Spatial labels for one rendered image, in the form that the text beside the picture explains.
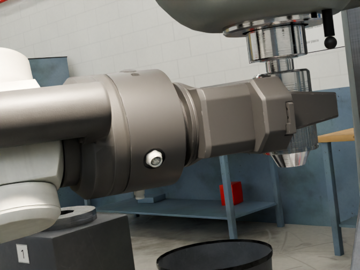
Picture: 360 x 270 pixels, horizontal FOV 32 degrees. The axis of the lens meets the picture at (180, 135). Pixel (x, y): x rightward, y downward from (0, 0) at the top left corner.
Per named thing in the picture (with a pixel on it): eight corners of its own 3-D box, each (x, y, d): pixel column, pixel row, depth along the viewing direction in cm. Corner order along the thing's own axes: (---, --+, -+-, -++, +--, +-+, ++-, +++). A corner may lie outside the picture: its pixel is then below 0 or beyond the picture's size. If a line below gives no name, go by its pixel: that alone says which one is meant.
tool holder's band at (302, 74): (285, 83, 55) (283, 72, 55) (323, 78, 51) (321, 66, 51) (241, 89, 52) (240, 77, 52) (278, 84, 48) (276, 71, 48)
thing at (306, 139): (292, 145, 55) (285, 83, 55) (330, 145, 51) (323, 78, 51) (250, 154, 53) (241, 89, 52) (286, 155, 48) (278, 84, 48)
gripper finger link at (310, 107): (334, 124, 51) (268, 134, 48) (329, 85, 50) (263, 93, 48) (346, 124, 49) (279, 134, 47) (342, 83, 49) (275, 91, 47)
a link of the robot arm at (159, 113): (289, 47, 44) (130, 62, 40) (304, 182, 45) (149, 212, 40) (210, 66, 56) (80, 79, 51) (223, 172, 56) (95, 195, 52)
